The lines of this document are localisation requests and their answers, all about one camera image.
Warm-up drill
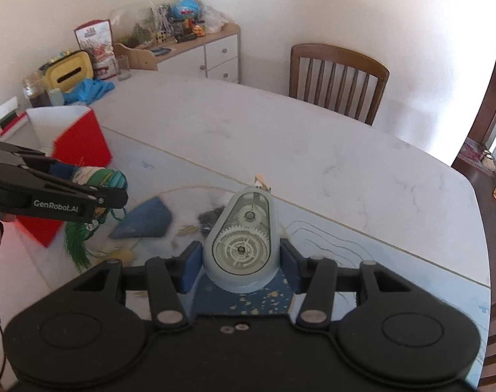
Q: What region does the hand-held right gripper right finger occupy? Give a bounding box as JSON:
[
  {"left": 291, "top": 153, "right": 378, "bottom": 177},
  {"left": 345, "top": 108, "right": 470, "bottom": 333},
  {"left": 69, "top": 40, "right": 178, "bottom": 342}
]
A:
[{"left": 279, "top": 239, "right": 412, "bottom": 329}]

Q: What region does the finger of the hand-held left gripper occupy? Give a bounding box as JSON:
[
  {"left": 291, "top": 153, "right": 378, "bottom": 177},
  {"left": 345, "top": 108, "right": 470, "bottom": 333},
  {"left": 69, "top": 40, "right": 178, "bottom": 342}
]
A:
[
  {"left": 94, "top": 188, "right": 129, "bottom": 210},
  {"left": 11, "top": 145, "right": 75, "bottom": 181}
]

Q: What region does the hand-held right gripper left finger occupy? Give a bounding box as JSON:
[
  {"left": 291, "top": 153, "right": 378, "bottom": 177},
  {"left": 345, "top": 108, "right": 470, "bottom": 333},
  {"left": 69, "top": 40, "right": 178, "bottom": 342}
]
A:
[{"left": 73, "top": 241, "right": 203, "bottom": 331}]

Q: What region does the green woven tassel ornament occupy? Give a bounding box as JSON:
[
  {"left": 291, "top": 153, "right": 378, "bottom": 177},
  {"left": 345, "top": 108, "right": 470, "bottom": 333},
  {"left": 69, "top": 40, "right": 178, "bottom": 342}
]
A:
[{"left": 64, "top": 167, "right": 128, "bottom": 272}]

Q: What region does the red cardboard box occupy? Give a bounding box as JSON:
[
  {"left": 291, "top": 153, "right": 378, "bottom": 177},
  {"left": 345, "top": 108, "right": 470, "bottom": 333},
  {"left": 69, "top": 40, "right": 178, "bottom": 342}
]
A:
[{"left": 17, "top": 106, "right": 113, "bottom": 248}]

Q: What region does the light blue gear toy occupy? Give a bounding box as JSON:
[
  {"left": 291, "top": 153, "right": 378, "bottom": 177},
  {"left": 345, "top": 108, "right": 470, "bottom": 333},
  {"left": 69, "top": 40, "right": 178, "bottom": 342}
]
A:
[{"left": 203, "top": 186, "right": 280, "bottom": 293}]

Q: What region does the blue gold-speckled round mat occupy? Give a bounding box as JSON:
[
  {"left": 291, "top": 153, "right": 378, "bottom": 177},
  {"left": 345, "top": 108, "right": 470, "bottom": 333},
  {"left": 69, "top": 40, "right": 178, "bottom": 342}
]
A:
[{"left": 191, "top": 269, "right": 298, "bottom": 318}]

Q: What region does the yellow feather charm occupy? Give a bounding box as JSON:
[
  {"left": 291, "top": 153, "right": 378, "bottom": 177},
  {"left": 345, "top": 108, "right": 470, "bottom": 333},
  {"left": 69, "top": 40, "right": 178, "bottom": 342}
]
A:
[{"left": 104, "top": 246, "right": 138, "bottom": 265}]

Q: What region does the clear bag of black bits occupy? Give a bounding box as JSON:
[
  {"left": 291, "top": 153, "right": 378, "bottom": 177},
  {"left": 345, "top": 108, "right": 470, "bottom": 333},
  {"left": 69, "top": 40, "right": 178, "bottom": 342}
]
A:
[{"left": 172, "top": 198, "right": 229, "bottom": 237}]

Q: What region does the stack of books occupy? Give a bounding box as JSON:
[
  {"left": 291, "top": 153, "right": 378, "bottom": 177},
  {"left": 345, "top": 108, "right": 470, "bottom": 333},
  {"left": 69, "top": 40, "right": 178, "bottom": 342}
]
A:
[{"left": 0, "top": 97, "right": 30, "bottom": 137}]

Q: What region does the glass jar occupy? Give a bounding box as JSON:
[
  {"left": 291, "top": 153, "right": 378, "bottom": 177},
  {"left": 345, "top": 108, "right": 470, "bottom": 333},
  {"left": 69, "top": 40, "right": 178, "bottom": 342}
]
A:
[{"left": 23, "top": 74, "right": 54, "bottom": 109}]

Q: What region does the blue cloth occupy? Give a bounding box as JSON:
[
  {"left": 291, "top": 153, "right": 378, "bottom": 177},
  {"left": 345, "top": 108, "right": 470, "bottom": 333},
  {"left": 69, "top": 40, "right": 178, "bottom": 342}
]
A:
[{"left": 63, "top": 78, "right": 116, "bottom": 105}]

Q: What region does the yellow tissue box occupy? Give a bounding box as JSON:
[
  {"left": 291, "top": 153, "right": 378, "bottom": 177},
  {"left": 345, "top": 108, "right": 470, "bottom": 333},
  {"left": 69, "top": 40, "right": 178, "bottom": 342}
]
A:
[{"left": 43, "top": 50, "right": 94, "bottom": 93}]

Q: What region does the drinking glass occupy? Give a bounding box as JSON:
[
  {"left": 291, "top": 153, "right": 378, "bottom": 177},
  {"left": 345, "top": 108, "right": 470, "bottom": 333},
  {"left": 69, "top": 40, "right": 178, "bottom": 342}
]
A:
[{"left": 116, "top": 55, "right": 132, "bottom": 82}]

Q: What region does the red and white snack bag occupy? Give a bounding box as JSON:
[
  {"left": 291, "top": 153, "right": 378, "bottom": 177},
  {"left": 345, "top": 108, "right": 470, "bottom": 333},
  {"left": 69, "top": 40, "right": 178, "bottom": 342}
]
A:
[{"left": 73, "top": 19, "right": 118, "bottom": 81}]

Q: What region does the wooden desktop organiser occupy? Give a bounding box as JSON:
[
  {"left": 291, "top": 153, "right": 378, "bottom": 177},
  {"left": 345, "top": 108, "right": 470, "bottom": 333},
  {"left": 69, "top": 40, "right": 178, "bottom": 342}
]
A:
[{"left": 114, "top": 42, "right": 159, "bottom": 71}]

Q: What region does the white cabinet with wooden top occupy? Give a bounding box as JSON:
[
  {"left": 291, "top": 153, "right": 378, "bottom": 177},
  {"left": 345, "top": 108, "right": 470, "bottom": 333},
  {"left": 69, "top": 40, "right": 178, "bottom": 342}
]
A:
[{"left": 115, "top": 23, "right": 241, "bottom": 85}]

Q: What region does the wooden chair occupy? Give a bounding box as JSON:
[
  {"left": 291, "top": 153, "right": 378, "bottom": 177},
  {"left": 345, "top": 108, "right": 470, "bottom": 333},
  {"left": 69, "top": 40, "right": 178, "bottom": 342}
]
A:
[
  {"left": 474, "top": 290, "right": 496, "bottom": 392},
  {"left": 289, "top": 43, "right": 390, "bottom": 126}
]

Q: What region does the blue round plush toy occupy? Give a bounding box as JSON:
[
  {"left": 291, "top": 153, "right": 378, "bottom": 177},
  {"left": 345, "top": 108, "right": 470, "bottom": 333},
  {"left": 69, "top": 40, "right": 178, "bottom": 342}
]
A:
[{"left": 171, "top": 0, "right": 202, "bottom": 19}]

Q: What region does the crumpled clear plastic bag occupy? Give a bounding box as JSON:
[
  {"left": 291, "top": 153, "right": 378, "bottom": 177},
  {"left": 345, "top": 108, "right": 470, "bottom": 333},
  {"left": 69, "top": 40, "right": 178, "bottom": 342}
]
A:
[{"left": 201, "top": 5, "right": 232, "bottom": 33}]

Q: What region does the patterned floor rug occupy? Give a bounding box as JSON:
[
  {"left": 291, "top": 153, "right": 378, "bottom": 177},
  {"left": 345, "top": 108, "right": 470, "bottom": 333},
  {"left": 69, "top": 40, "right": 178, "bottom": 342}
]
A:
[{"left": 456, "top": 137, "right": 496, "bottom": 179}]

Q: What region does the wooden door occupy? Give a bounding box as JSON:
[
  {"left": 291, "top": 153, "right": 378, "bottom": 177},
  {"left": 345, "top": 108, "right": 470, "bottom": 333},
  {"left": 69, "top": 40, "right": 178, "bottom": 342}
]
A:
[{"left": 452, "top": 0, "right": 496, "bottom": 160}]

